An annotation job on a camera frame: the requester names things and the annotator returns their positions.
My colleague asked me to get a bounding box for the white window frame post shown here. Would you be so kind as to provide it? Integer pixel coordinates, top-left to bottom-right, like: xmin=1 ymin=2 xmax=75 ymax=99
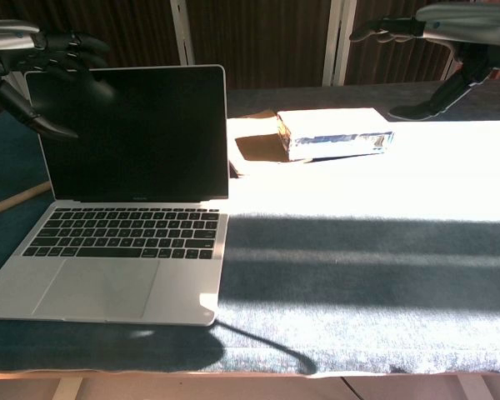
xmin=322 ymin=0 xmax=355 ymax=87
xmin=443 ymin=41 xmax=463 ymax=81
xmin=169 ymin=0 xmax=195 ymax=67

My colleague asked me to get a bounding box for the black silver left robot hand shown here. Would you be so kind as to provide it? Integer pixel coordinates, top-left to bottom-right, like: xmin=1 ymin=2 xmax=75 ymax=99
xmin=0 ymin=19 xmax=112 ymax=139

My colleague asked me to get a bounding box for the wooden stick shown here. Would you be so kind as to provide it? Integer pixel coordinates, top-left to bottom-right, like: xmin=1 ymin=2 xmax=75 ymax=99
xmin=0 ymin=181 xmax=53 ymax=221

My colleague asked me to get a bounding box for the dark blue table cloth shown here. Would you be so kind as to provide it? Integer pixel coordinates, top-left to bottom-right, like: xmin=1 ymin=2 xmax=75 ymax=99
xmin=0 ymin=78 xmax=500 ymax=378

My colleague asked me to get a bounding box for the silver laptop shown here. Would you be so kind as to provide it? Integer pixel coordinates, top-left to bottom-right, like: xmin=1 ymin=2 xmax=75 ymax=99
xmin=0 ymin=64 xmax=230 ymax=328

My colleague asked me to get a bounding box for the white cardboard box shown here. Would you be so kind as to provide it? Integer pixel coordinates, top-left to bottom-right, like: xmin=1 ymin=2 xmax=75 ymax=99
xmin=277 ymin=107 xmax=396 ymax=163

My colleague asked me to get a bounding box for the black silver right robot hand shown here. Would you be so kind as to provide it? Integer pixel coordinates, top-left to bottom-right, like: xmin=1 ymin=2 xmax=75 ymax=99
xmin=348 ymin=2 xmax=500 ymax=122

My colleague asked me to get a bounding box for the brown paper envelope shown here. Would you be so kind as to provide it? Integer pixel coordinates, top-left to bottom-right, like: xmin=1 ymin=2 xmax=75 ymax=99
xmin=226 ymin=108 xmax=293 ymax=179

